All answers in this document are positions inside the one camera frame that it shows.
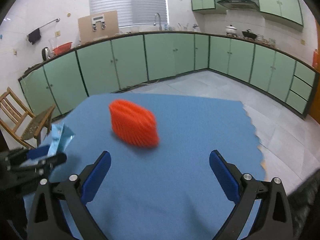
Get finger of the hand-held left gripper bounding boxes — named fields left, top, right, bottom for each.
left=14, top=152, right=68, bottom=177
left=24, top=146, right=51, bottom=161

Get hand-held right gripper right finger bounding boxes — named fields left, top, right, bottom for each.
left=209, top=150, right=293, bottom=240

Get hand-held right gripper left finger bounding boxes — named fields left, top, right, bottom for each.
left=27, top=151, right=112, bottom=240

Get clear plastic wrapper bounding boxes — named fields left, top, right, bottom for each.
left=43, top=123, right=76, bottom=158

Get orange foam net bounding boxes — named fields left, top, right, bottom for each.
left=109, top=99, right=161, bottom=147

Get wooden chair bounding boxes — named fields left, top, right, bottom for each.
left=0, top=87, right=56, bottom=150

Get blue foam mat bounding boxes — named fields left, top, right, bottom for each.
left=23, top=93, right=266, bottom=240

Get metal kettle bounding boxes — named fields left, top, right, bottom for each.
left=41, top=47, right=52, bottom=61

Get red basin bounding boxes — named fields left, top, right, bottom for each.
left=53, top=42, right=73, bottom=55

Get glass pitcher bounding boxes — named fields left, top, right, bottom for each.
left=48, top=37, right=58, bottom=56

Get dark towel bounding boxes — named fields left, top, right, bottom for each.
left=28, top=28, right=41, bottom=45

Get metal towel bar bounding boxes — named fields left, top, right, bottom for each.
left=26, top=18, right=61, bottom=38

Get green lower kitchen cabinets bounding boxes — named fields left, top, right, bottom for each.
left=18, top=31, right=317, bottom=119

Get green kitchen cabinets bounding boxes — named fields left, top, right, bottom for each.
left=18, top=31, right=317, bottom=119
left=189, top=0, right=304, bottom=28

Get cardboard board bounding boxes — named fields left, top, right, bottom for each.
left=78, top=10, right=119, bottom=45

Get black wok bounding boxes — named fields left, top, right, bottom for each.
left=241, top=29, right=258, bottom=41

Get metal faucet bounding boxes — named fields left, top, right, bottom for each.
left=153, top=13, right=163, bottom=31

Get range hood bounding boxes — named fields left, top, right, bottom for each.
left=217, top=0, right=259, bottom=11

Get white window blind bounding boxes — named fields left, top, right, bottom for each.
left=89, top=0, right=169, bottom=29

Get green upper kitchen cabinets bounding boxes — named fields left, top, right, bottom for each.
left=189, top=0, right=304, bottom=28

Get white floor cable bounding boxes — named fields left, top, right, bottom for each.
left=119, top=79, right=160, bottom=91

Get wooden door with handle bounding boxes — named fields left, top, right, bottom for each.
left=306, top=20, right=320, bottom=125

